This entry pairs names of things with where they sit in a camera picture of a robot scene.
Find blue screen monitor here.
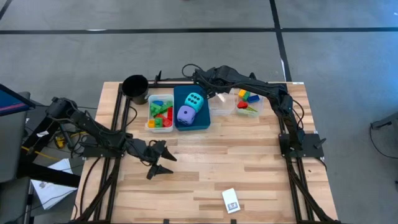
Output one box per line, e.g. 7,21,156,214
0,83,35,118

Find black floor cable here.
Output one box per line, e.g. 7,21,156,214
369,119,398,160

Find white plastic bin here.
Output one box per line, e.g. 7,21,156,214
146,94,175,133

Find black round cup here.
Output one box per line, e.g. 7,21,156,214
121,74,150,106

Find cyan foam die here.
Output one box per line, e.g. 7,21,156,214
184,92,205,113

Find white card box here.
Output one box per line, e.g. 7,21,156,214
221,187,242,215

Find black aluminium table frame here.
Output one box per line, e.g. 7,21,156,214
70,70,341,224

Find white paper sheets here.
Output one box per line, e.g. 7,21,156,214
30,157,78,211

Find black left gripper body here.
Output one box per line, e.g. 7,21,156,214
132,139,167,166

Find purple foam die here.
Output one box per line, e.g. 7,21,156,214
176,105,197,126

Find yellow tool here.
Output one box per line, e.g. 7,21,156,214
53,134,67,149

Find black desk frame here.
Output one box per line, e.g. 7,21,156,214
17,108,81,189

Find blue plastic tray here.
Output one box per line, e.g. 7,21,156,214
173,85,211,132

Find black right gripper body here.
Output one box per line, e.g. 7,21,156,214
192,67,233,91

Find clear plastic container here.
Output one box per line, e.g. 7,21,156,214
208,88,236,117
235,88,266,119

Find long green toy block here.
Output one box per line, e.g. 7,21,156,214
158,101,174,114

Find black floor stand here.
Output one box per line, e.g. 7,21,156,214
369,111,398,131

